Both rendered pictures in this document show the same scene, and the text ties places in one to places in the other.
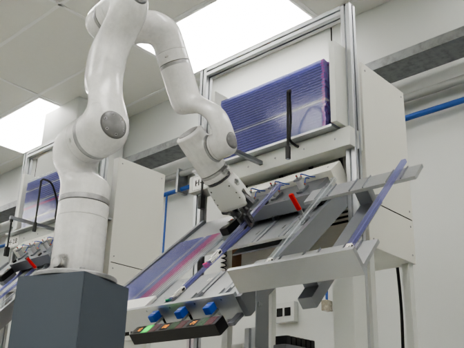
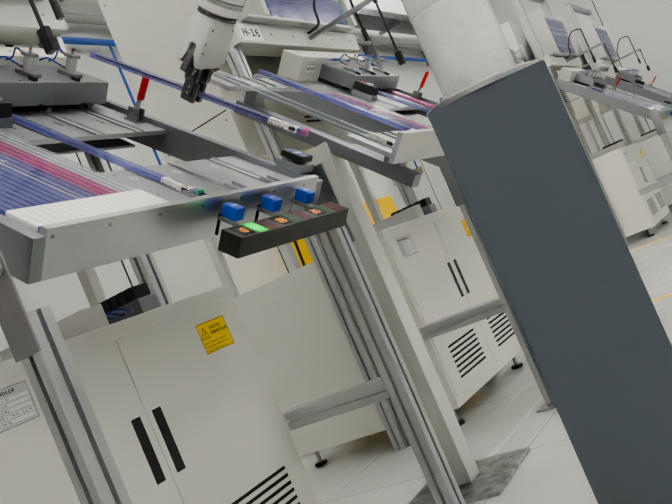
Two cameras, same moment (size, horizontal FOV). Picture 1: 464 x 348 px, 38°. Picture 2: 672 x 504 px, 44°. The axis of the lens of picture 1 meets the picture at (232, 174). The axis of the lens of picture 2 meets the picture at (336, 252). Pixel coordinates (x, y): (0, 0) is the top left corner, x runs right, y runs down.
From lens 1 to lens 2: 2.59 m
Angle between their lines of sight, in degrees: 100
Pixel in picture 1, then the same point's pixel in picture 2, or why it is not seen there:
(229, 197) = (223, 47)
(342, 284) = (346, 179)
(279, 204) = (60, 86)
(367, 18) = not seen: outside the picture
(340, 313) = (357, 207)
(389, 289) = not seen: outside the picture
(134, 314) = (178, 213)
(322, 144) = (23, 14)
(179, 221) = not seen: outside the picture
